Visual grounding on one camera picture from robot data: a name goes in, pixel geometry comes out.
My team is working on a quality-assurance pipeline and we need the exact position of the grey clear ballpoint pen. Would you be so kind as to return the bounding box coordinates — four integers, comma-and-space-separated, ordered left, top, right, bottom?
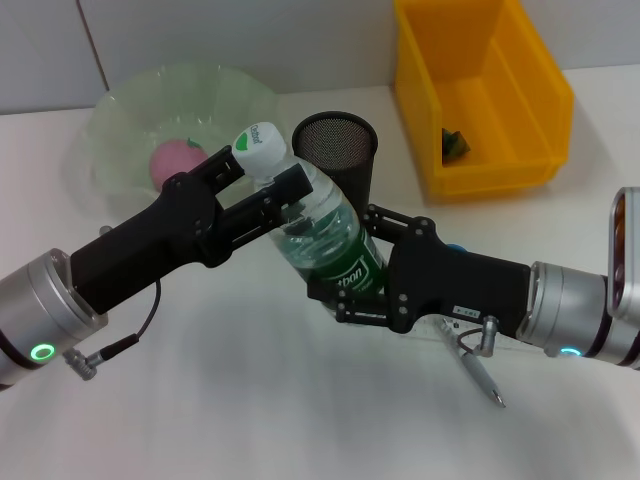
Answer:
438, 319, 507, 410

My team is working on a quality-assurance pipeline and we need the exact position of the clear green-label water bottle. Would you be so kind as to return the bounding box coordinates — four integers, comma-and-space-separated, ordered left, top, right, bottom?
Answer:
233, 121, 391, 301

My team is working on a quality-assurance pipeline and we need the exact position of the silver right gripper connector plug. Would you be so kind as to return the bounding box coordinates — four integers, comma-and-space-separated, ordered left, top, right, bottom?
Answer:
477, 314, 502, 357

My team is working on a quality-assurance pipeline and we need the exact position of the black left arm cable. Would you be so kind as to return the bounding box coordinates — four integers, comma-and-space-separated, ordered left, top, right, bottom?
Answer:
62, 277, 162, 382

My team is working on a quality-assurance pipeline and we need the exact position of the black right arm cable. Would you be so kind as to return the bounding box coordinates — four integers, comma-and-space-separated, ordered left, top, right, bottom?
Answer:
455, 327, 484, 357

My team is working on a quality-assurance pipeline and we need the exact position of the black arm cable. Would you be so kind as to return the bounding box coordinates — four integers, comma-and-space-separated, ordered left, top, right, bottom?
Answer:
62, 277, 162, 382
455, 327, 484, 357

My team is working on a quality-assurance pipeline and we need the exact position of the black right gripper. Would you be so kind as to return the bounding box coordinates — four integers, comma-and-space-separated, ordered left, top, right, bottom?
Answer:
305, 201, 532, 337

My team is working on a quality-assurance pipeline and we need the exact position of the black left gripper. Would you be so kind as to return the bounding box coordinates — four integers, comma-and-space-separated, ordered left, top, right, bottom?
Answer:
68, 144, 316, 316

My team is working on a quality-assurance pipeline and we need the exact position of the yellow plastic bin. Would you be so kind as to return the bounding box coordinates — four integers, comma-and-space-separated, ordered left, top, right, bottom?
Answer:
393, 0, 575, 197

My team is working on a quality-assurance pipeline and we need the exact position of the black mesh pen holder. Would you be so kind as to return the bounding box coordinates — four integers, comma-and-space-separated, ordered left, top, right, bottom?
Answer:
291, 112, 379, 211

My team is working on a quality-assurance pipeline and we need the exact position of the pink toy peach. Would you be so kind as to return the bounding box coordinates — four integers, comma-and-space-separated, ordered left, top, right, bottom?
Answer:
149, 137, 210, 194

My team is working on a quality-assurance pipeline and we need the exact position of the translucent green fruit plate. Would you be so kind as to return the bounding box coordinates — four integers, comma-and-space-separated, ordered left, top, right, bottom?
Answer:
79, 62, 281, 209

